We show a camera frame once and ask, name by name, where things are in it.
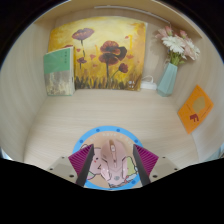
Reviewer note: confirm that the white light bar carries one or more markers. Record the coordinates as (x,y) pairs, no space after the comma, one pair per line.
(133,10)

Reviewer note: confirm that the yellow poppy flower painting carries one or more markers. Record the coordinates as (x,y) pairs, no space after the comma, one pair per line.
(100,56)

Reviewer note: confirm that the orange book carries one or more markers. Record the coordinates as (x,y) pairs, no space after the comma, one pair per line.
(196,108)

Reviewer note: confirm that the pink computer mouse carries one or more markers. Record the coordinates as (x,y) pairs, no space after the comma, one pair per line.
(114,160)

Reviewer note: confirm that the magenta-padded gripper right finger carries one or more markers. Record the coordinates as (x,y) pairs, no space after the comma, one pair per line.
(146,160)

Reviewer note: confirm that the green and beige book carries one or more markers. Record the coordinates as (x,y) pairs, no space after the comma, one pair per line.
(59,71)

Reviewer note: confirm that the pink and white flower bouquet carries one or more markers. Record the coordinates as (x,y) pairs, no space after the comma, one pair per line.
(178,45)

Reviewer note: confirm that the round blue-rimmed pig mouse pad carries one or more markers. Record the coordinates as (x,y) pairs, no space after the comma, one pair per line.
(106,132)

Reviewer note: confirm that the mint green faceted vase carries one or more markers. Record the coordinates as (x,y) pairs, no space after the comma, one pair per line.
(167,80)

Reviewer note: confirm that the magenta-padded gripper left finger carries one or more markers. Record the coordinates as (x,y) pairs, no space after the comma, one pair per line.
(81,160)

